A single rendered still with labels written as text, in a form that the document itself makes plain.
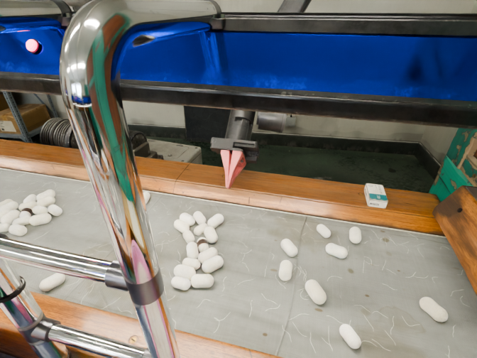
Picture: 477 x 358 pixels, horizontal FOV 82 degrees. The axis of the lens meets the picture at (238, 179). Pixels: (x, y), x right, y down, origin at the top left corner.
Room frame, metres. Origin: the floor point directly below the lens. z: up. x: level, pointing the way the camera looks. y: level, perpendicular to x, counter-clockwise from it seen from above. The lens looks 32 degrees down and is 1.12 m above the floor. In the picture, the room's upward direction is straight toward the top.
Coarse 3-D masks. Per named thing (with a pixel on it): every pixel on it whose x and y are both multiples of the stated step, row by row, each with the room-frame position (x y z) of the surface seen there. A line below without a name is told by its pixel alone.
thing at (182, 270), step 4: (180, 264) 0.30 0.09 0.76; (176, 268) 0.29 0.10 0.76; (180, 268) 0.29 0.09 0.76; (184, 268) 0.29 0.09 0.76; (188, 268) 0.29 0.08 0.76; (192, 268) 0.30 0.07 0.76; (176, 272) 0.29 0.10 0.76; (180, 272) 0.29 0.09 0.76; (184, 272) 0.29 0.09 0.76; (188, 272) 0.29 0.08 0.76; (192, 272) 0.29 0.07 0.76; (180, 276) 0.29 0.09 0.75; (184, 276) 0.28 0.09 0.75; (188, 276) 0.28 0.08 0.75
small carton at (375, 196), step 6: (366, 186) 0.50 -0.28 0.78; (372, 186) 0.49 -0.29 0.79; (378, 186) 0.49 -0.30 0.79; (366, 192) 0.48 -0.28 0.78; (372, 192) 0.47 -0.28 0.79; (378, 192) 0.47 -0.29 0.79; (384, 192) 0.47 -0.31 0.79; (366, 198) 0.47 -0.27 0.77; (372, 198) 0.45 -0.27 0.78; (378, 198) 0.45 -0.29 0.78; (384, 198) 0.45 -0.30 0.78; (372, 204) 0.45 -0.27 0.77; (378, 204) 0.45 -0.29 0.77; (384, 204) 0.44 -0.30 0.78
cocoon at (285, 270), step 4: (284, 260) 0.31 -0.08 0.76; (280, 264) 0.31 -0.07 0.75; (284, 264) 0.30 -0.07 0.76; (288, 264) 0.30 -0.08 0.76; (280, 268) 0.30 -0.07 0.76; (284, 268) 0.29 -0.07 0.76; (288, 268) 0.29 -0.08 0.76; (280, 272) 0.29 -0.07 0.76; (284, 272) 0.29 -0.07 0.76; (288, 272) 0.29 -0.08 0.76; (280, 276) 0.29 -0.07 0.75; (284, 276) 0.28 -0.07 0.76; (288, 276) 0.28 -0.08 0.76; (284, 280) 0.28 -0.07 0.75; (288, 280) 0.28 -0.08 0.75
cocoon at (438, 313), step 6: (420, 300) 0.24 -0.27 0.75; (426, 300) 0.24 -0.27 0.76; (432, 300) 0.24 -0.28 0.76; (420, 306) 0.24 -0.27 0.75; (426, 306) 0.23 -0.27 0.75; (432, 306) 0.23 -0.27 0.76; (438, 306) 0.23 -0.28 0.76; (426, 312) 0.23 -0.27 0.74; (432, 312) 0.22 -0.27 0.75; (438, 312) 0.22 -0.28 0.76; (444, 312) 0.22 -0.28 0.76; (438, 318) 0.22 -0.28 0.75; (444, 318) 0.21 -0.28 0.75
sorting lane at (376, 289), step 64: (0, 192) 0.53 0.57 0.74; (64, 192) 0.53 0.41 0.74; (256, 256) 0.34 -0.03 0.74; (320, 256) 0.34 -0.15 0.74; (384, 256) 0.34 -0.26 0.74; (448, 256) 0.34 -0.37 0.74; (192, 320) 0.22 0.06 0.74; (256, 320) 0.22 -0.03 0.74; (320, 320) 0.22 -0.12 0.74; (384, 320) 0.22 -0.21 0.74; (448, 320) 0.22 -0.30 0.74
